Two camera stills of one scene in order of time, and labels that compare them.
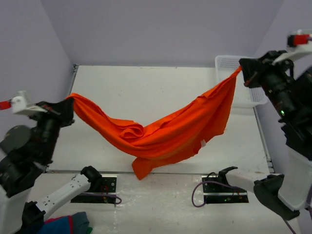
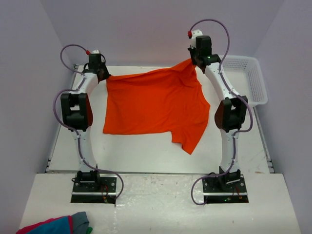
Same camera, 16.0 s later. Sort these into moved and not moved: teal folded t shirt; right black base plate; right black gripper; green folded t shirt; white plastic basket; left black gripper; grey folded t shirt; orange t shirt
Moved: orange t shirt; left black gripper; right black gripper
Not moved: white plastic basket; teal folded t shirt; green folded t shirt; right black base plate; grey folded t shirt
